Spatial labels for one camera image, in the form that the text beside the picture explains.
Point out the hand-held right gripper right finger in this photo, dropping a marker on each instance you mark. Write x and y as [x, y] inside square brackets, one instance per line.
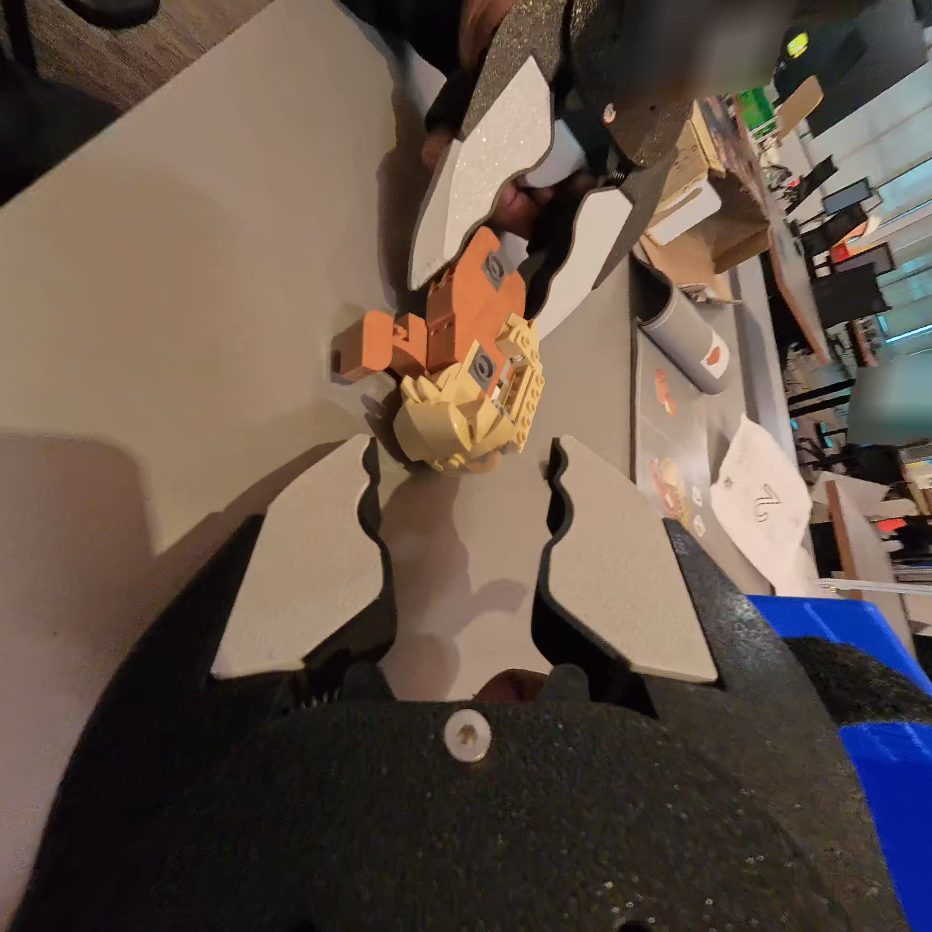
[626, 582]

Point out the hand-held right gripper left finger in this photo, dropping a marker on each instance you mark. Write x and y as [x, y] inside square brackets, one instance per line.
[306, 568]

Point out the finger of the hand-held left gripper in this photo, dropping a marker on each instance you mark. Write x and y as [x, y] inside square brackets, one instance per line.
[593, 247]
[480, 167]

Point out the tan and brown brick model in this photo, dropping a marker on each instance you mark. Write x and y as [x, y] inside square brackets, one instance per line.
[451, 429]

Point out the person's left forearm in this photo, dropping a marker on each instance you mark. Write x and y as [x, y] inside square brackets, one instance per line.
[393, 29]

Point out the grey desk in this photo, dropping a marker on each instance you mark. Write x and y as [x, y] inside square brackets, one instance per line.
[182, 255]

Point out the person's left hand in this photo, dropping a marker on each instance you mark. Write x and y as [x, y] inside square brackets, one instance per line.
[484, 29]

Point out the brown cardboard box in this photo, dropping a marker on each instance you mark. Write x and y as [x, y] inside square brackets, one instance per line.
[735, 233]

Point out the paper sheet marked 2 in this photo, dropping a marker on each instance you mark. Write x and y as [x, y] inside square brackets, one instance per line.
[757, 510]

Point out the grey instruction booklet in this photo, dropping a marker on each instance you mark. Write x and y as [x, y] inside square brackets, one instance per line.
[670, 437]

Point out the wooden table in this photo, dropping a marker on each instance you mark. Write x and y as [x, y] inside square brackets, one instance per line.
[797, 291]

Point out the blue plastic bin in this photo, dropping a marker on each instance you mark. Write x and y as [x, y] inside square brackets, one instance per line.
[895, 801]

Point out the person's black shoe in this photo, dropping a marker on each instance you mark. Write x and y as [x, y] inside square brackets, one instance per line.
[120, 11]

